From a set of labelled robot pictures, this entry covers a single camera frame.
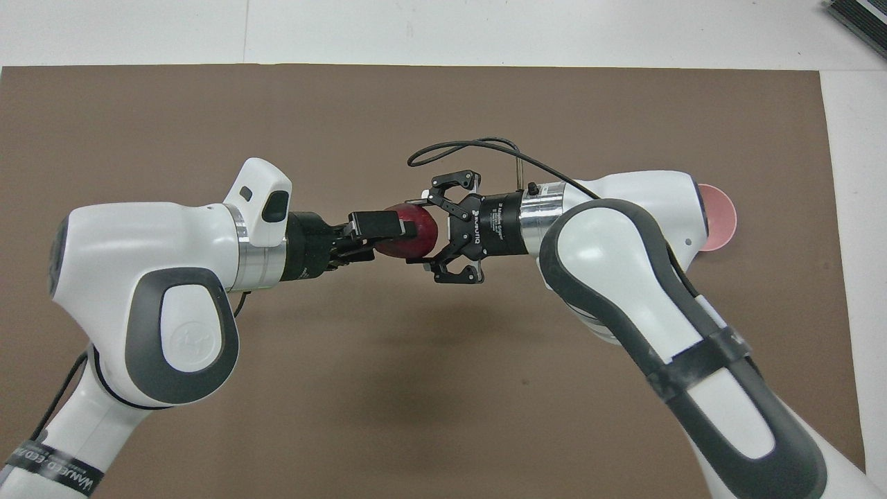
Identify dark red apple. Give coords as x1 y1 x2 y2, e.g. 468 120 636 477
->
374 203 439 260

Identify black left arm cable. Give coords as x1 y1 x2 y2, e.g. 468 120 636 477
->
38 291 252 441

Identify black ridged metal box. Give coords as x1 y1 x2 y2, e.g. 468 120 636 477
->
823 0 887 40

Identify brown table mat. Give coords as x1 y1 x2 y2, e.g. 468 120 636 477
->
0 64 867 499

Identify pink bowl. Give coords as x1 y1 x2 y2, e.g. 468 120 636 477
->
696 184 738 253

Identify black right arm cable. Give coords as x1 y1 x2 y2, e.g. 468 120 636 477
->
407 137 604 202

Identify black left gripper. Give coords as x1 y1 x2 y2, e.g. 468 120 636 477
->
280 210 407 282

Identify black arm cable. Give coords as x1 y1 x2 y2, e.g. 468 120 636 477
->
38 291 252 441
407 137 604 202

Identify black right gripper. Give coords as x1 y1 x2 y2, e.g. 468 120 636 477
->
407 169 528 286

